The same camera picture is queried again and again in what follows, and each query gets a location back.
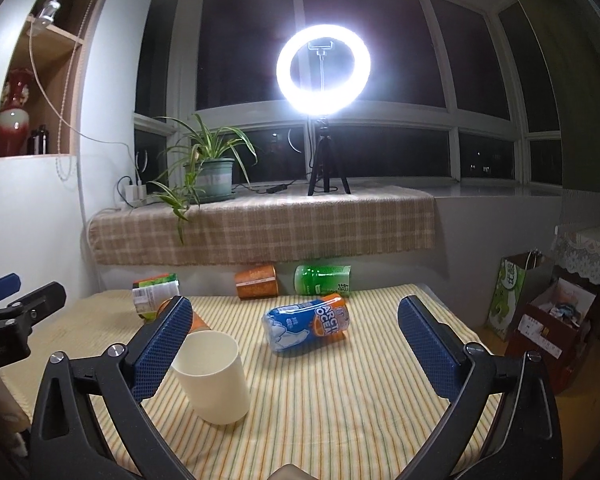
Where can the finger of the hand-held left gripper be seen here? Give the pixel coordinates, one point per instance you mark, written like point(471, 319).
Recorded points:
point(35, 305)
point(0, 287)

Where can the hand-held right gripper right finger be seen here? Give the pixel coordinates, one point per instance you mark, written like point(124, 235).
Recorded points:
point(430, 350)

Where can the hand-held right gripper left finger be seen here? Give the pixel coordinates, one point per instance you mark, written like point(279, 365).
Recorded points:
point(162, 347)

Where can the blue and orange printed cup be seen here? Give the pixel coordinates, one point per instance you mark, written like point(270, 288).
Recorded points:
point(305, 325)

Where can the orange paper cup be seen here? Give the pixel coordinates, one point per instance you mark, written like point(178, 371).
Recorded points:
point(200, 322)

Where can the green and white labelled cup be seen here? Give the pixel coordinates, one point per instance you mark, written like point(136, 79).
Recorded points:
point(152, 292)

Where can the cream plastic cup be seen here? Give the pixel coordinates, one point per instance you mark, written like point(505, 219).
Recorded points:
point(212, 380)

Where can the orange patterned cup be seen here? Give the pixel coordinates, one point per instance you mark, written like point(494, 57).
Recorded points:
point(256, 282)

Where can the green printed cup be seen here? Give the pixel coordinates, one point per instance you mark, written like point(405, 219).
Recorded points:
point(322, 280)

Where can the green paper bag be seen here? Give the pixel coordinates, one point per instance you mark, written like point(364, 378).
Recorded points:
point(510, 300)

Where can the dark red box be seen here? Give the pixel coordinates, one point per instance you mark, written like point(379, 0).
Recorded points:
point(545, 340)

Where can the striped tablecloth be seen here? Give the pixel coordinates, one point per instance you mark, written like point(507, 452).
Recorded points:
point(330, 410)

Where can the white power strip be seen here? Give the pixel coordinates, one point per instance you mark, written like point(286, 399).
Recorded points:
point(135, 195)

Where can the black bottles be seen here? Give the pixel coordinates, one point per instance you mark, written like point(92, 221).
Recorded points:
point(39, 141)

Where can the red ceramic vase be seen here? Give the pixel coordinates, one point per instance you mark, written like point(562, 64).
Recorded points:
point(14, 125)

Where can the checked beige cloth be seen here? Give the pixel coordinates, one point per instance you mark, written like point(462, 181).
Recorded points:
point(290, 230)

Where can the potted spider plant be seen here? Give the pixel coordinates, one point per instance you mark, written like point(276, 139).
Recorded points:
point(215, 177)

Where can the white lace cloth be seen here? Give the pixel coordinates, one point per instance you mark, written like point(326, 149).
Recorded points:
point(592, 255)

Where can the black tripod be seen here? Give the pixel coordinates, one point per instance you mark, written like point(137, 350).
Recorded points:
point(325, 160)

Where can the clip-on lamp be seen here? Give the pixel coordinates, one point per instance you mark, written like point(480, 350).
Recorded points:
point(47, 12)

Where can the wooden wall shelf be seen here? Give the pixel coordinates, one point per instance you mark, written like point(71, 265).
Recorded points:
point(55, 60)

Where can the white window frame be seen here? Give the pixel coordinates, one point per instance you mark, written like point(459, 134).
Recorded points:
point(300, 117)

